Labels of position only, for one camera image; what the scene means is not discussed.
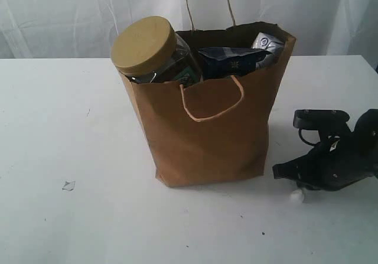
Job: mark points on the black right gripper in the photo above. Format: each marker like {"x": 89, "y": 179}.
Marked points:
{"x": 334, "y": 162}

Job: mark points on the white marshmallow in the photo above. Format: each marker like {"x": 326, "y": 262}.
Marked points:
{"x": 297, "y": 196}

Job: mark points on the white printed snack pouch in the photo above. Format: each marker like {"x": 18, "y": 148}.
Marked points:
{"x": 272, "y": 45}

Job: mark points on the spaghetti packet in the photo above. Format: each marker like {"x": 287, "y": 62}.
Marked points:
{"x": 220, "y": 62}

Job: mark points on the clear nut jar gold lid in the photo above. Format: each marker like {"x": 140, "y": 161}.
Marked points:
{"x": 150, "y": 51}

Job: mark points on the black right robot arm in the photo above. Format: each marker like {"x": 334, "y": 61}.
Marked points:
{"x": 366, "y": 125}

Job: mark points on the brown paper shopping bag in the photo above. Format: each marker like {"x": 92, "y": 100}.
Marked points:
{"x": 215, "y": 130}

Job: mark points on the clear plastic scrap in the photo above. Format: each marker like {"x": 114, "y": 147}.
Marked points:
{"x": 69, "y": 186}

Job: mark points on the white backdrop curtain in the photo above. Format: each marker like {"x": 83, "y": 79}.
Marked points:
{"x": 87, "y": 28}

